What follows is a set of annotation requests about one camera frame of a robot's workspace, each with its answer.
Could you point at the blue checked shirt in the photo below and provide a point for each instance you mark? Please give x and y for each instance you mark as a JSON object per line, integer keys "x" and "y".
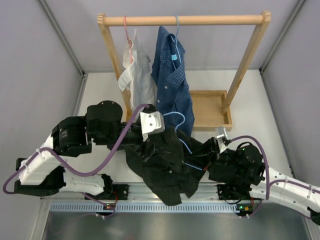
{"x": 168, "y": 73}

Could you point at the pink wire hanger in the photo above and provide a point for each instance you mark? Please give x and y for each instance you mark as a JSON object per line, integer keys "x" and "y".
{"x": 127, "y": 32}

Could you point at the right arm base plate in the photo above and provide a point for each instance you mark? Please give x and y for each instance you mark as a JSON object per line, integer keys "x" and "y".
{"x": 229, "y": 192}

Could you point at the black pinstripe shirt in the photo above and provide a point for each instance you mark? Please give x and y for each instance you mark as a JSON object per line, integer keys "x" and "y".
{"x": 159, "y": 161}

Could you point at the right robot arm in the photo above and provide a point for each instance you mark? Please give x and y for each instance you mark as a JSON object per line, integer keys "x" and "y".
{"x": 248, "y": 172}

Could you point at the blue wire hanger middle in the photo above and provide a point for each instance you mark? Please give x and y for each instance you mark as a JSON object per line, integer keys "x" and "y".
{"x": 177, "y": 27}

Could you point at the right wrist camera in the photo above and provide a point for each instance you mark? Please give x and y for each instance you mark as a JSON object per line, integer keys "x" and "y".
{"x": 222, "y": 138}

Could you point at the slotted cable duct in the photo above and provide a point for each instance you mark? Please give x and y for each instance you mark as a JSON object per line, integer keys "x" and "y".
{"x": 135, "y": 207}

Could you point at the white shirt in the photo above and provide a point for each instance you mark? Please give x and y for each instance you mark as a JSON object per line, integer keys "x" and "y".
{"x": 136, "y": 77}

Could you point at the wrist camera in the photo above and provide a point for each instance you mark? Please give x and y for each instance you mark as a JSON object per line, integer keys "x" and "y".
{"x": 222, "y": 138}
{"x": 151, "y": 123}

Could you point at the light blue wire hanger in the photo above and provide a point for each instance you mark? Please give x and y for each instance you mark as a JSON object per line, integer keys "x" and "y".
{"x": 183, "y": 143}

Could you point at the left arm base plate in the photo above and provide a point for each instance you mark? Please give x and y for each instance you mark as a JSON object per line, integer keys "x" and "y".
{"x": 120, "y": 192}

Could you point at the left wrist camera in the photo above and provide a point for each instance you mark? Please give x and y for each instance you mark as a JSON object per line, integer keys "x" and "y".
{"x": 151, "y": 123}

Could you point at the aluminium mounting rail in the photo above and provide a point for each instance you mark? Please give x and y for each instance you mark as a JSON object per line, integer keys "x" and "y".
{"x": 140, "y": 191}

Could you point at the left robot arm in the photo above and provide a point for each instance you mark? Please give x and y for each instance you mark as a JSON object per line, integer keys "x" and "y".
{"x": 43, "y": 175}

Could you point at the wooden clothes rack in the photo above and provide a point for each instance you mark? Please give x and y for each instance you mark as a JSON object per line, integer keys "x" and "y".
{"x": 211, "y": 107}

